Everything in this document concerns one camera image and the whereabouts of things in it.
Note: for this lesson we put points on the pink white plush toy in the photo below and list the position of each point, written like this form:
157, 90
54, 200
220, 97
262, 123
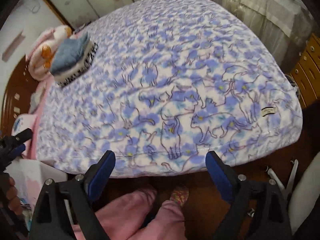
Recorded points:
39, 59

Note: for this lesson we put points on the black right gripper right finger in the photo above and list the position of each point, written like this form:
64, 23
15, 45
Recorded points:
257, 209

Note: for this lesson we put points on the blue denim garment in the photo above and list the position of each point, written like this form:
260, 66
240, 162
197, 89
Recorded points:
69, 53

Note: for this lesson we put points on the black white printed folded garment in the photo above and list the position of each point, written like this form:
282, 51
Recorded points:
92, 56

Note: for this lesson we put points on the brown wooden headboard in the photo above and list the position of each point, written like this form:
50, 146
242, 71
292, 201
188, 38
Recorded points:
17, 96

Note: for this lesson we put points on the person's left hand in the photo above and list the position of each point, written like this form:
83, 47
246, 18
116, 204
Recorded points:
14, 203

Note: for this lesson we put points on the pink bed sheet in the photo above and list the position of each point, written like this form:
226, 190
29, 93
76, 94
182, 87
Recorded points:
32, 120

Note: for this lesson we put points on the purple cat print blanket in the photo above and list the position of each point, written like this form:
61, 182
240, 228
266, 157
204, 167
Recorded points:
171, 80

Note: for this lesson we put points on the pink trousers legs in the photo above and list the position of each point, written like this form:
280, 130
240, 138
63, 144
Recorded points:
123, 217

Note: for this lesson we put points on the beige curtain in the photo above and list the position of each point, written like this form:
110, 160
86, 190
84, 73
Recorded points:
283, 26

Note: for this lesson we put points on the patterned slipper foot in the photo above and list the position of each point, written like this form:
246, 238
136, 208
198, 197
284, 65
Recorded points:
180, 196

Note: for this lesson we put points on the white fluffy folded garment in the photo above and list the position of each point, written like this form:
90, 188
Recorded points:
76, 70

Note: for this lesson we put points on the wooden drawer cabinet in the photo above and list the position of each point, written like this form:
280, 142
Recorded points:
306, 72

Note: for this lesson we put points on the white floral wardrobe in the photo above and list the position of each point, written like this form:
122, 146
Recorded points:
22, 22

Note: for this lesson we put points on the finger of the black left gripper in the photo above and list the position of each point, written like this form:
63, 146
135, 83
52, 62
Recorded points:
23, 136
15, 152

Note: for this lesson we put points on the white chair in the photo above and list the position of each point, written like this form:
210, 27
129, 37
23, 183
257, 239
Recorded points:
303, 208

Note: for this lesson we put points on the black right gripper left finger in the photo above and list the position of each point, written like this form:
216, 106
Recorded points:
50, 219

